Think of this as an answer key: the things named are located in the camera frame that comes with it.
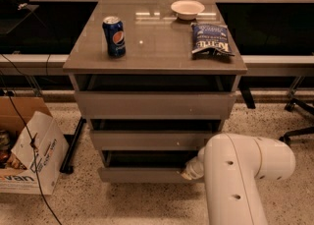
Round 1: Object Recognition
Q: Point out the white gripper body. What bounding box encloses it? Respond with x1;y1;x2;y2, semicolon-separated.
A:
184;157;204;180

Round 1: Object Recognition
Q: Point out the grey bottom drawer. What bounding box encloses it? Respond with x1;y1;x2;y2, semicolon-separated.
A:
98;150;203;184

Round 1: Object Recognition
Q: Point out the grey drawer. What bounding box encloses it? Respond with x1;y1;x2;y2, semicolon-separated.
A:
90;131;213;150
75;91;236;120
98;150;203;184

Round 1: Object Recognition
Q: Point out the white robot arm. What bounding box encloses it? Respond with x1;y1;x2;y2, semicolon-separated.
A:
182;133;295;225

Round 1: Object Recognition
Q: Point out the grey middle drawer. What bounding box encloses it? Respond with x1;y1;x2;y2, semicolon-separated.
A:
90;131;213;150

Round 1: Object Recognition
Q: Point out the grey drawer cabinet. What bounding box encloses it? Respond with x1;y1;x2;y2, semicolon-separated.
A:
62;0;248;184

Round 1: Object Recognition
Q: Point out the grey top drawer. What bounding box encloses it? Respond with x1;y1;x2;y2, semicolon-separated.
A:
75;91;236;120

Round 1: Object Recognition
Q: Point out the black office chair base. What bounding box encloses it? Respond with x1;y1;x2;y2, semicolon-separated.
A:
279;97;314;146

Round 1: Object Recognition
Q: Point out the black table leg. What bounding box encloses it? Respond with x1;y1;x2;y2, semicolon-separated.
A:
60;118;86;174

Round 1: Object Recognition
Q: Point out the blue Kettle chips bag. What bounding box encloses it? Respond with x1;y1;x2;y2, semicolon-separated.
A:
190;23;234;56

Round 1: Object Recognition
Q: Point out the white bowl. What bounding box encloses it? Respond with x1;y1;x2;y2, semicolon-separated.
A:
171;0;205;21

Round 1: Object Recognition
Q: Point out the blue Pepsi can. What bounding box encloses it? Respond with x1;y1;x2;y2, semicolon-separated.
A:
102;16;126;57

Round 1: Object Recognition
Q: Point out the white cardboard box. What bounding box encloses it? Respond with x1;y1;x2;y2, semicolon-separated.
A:
0;96;69;196

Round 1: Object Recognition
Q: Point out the black cable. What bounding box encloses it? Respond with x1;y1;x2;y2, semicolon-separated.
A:
0;53;63;225

